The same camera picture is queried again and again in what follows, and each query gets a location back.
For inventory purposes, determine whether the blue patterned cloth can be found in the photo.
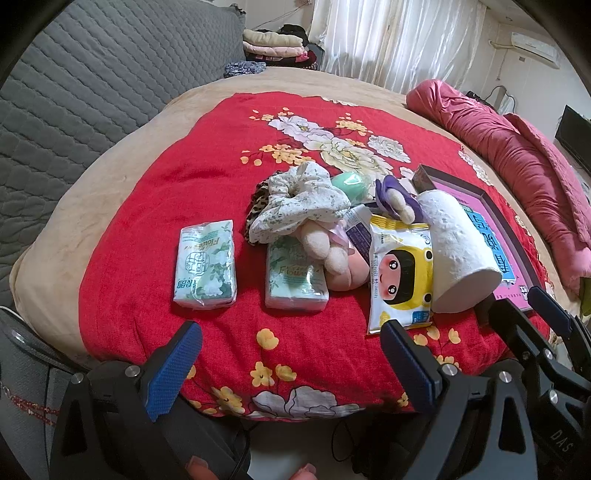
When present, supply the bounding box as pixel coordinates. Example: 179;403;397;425
223;61;266;78

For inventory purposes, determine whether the white floral scrunchie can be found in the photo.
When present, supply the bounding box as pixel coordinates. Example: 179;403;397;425
246;162;352;244

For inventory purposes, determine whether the green makeup sponge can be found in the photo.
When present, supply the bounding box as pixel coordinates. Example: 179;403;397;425
331;172;370;205

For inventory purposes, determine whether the yellow wet wipes pack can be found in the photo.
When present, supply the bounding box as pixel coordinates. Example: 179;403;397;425
368;215;434;335

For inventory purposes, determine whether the blue white wipes packet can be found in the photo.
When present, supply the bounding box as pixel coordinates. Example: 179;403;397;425
344;204;372;265

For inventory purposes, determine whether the white sheer curtain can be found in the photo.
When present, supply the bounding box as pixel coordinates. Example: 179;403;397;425
308;0;487;94

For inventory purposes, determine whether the person's hand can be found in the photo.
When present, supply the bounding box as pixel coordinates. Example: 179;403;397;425
185;456;317;480

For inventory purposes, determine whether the red floral blanket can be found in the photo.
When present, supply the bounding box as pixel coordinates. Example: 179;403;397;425
77;91;553;422

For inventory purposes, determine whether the leopard print scrunchie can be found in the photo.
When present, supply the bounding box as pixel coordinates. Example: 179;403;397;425
243;179;270;245

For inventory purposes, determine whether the black wall television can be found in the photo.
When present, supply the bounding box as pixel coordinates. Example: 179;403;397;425
555;105;591;174

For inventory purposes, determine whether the pink makeup sponge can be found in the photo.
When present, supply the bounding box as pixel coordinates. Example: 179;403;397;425
325;252;370;292

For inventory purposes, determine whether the white paper towel roll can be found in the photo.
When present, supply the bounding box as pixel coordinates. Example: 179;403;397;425
417;189;502;313

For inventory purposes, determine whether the white air conditioner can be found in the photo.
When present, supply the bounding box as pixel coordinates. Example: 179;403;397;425
511;32;560;69

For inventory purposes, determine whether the grey quilted headboard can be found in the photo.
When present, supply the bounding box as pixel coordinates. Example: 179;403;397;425
1;1;245;276

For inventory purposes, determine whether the plush bear pink dress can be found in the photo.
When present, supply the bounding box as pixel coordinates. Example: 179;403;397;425
295;220;353;275

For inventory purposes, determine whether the pink rolled duvet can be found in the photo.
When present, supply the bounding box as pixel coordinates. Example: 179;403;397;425
406;80;590;295

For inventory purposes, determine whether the plush bear purple dress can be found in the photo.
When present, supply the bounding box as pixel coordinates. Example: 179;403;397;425
376;175;424;225

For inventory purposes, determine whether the green tissue pack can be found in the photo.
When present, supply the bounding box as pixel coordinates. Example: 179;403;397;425
173;220;238;310
266;236;329;312

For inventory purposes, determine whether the stack of folded clothes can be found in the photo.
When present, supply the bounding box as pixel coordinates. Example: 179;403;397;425
242;24;324;70

